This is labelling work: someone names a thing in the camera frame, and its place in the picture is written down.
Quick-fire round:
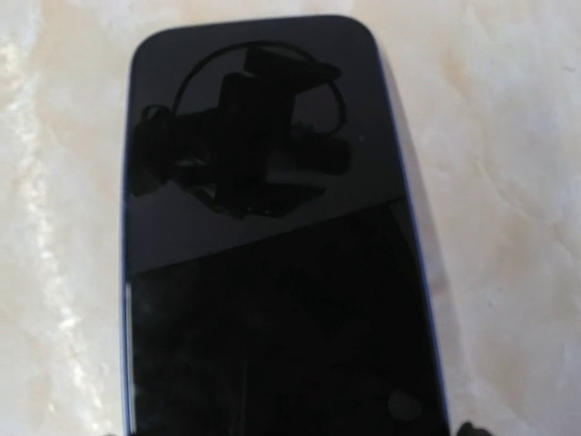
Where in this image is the blue phone underneath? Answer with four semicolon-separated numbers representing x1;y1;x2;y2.
121;15;451;435

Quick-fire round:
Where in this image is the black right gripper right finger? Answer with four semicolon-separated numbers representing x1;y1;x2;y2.
457;421;488;436

